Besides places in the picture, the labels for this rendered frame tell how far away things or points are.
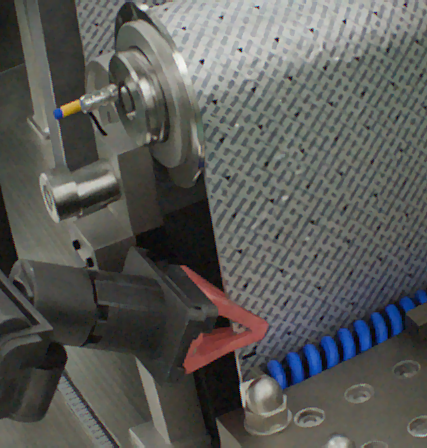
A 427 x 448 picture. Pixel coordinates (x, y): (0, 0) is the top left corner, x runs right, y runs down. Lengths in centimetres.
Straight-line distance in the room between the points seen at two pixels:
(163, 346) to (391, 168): 22
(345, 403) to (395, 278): 13
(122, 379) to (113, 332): 34
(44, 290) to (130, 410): 34
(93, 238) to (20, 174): 64
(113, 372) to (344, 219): 35
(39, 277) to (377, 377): 27
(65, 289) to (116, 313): 4
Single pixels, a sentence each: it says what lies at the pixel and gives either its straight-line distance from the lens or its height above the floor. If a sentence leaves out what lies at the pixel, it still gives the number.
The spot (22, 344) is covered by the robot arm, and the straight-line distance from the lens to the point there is 78.
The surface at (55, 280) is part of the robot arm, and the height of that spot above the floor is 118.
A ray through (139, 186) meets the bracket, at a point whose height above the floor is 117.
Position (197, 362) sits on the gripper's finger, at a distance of 91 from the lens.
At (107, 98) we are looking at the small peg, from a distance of 89.
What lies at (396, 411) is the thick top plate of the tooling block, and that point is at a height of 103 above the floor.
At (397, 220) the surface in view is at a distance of 97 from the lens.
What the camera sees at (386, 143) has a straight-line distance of 93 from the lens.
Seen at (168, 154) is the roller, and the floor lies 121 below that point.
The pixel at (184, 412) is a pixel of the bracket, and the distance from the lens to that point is 107.
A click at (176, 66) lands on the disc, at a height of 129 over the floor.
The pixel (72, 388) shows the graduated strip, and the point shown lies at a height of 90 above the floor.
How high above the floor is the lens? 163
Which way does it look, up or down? 31 degrees down
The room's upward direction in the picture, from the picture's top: 10 degrees counter-clockwise
